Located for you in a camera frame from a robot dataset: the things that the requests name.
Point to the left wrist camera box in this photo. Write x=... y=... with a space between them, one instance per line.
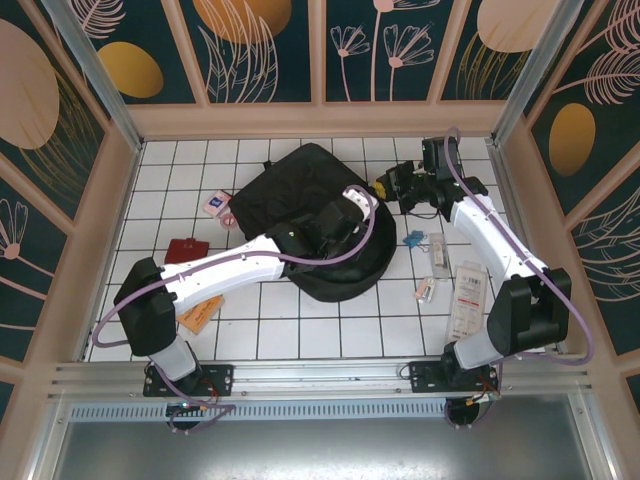
x=357 y=197

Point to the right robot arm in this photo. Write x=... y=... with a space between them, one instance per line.
x=490 y=235

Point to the aluminium mounting rail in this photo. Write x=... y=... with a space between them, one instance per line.
x=320 y=375

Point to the black backpack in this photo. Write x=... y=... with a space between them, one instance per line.
x=300 y=175

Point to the orange paperback book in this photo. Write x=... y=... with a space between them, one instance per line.
x=205 y=315

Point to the aluminium side rail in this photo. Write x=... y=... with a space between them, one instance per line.
x=520 y=225

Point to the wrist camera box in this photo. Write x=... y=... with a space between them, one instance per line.
x=440 y=157
x=357 y=197

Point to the small green circuit board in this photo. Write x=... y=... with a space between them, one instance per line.
x=187 y=406

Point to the pink tape roll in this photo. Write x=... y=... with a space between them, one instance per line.
x=227 y=221

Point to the clear plastic pen case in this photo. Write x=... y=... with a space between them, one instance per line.
x=439 y=255

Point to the grey sheet metal panel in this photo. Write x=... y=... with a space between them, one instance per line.
x=320 y=450

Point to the purple white card packet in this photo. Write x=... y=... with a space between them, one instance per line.
x=216 y=204

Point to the pink eraser pack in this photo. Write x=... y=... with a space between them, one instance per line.
x=425 y=289

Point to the aluminium frame post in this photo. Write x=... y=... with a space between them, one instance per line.
x=525 y=75
x=100 y=85

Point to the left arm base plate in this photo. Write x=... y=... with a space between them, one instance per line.
x=220 y=377

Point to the red wallet case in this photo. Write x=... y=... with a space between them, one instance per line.
x=186 y=251

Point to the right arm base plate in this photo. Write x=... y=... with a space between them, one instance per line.
x=425 y=377

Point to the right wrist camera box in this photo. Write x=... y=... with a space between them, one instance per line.
x=440 y=157

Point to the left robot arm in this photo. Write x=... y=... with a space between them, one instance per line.
x=225 y=270

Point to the blue binder clips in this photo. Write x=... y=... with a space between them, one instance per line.
x=414 y=238

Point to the white pen package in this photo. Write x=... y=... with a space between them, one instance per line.
x=467 y=300

